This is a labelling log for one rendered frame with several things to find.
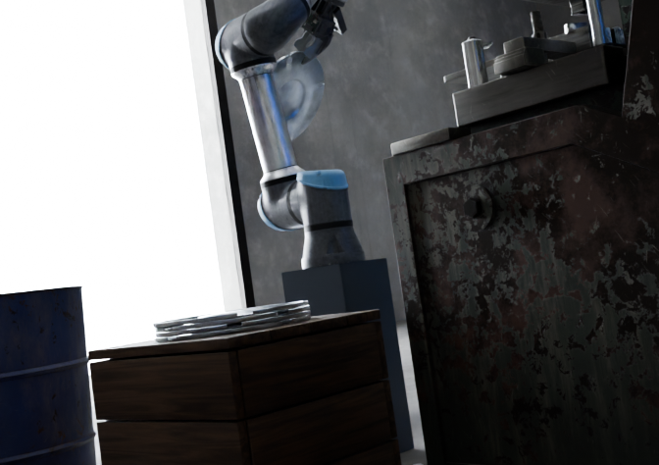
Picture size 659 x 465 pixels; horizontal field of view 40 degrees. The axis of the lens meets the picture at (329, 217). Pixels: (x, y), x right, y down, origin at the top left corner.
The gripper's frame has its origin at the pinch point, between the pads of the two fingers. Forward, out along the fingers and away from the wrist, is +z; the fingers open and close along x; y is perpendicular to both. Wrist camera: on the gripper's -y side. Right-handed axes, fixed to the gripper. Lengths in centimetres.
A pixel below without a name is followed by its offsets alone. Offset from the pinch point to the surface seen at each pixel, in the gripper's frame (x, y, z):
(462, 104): 81, 76, -28
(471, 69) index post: 78, 73, -33
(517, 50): 87, 82, -41
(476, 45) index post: 76, 72, -37
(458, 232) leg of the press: 94, 78, -10
